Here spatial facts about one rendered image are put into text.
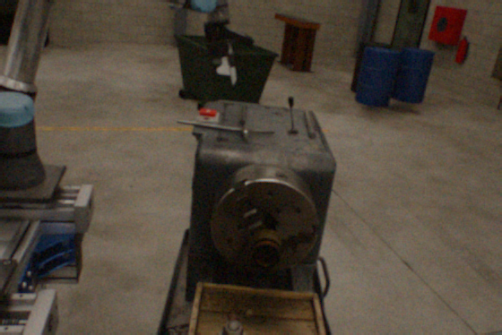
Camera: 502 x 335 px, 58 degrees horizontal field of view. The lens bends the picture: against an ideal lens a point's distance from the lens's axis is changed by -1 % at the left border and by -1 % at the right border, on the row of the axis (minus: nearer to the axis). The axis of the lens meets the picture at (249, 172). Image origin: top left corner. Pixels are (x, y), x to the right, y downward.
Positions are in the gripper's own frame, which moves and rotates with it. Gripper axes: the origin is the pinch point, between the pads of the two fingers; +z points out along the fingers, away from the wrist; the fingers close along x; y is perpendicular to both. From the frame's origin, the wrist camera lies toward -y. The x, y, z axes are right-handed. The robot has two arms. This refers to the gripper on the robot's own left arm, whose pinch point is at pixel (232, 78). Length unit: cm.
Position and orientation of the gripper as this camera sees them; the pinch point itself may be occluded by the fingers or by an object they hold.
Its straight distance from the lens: 161.5
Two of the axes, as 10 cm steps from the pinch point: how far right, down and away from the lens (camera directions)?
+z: 1.0, 8.6, 4.9
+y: -9.8, 1.8, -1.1
